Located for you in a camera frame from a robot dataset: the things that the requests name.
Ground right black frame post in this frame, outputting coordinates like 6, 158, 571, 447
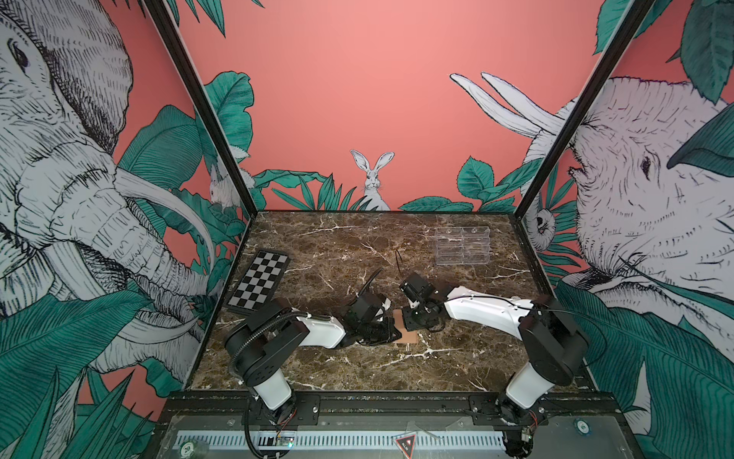
513, 0, 654, 221

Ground red triangle warning sticker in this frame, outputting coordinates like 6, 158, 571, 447
394, 432, 417, 459

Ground black white checkerboard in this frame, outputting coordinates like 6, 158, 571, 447
225, 249, 290, 316

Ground white perforated vent strip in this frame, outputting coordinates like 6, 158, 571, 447
173, 430, 505, 452

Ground black frame post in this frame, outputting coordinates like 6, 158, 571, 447
513, 0, 654, 221
145, 0, 258, 221

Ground clear plastic organizer box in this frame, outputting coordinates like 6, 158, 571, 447
434, 227, 491, 266

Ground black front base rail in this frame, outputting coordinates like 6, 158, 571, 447
159, 390, 624, 428

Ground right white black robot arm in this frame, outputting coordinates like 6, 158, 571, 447
401, 273, 590, 412

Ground left black frame post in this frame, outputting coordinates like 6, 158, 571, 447
145, 0, 258, 221

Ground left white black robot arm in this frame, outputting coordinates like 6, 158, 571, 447
224, 292, 403, 417

